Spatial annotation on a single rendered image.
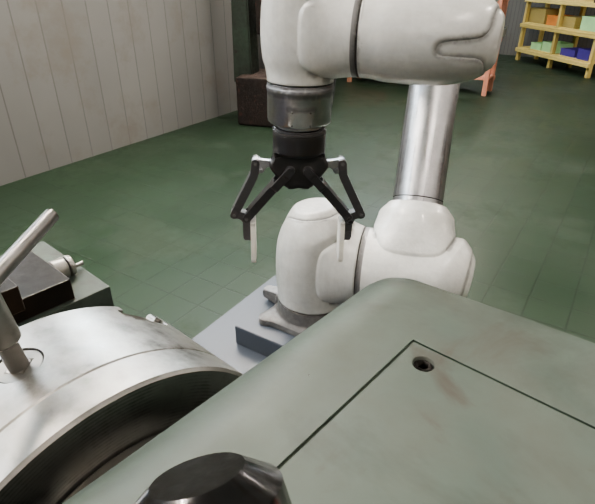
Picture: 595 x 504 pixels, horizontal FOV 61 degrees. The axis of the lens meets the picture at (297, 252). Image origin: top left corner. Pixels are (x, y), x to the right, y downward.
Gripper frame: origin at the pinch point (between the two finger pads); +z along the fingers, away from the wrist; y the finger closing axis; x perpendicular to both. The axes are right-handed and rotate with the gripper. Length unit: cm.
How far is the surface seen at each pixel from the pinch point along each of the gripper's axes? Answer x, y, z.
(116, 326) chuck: -36.0, -16.5, -13.1
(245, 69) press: 500, -35, 52
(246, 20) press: 499, -32, 4
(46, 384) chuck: -43.7, -18.8, -14.2
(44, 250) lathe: 33, -56, 18
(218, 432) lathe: -50, -7, -16
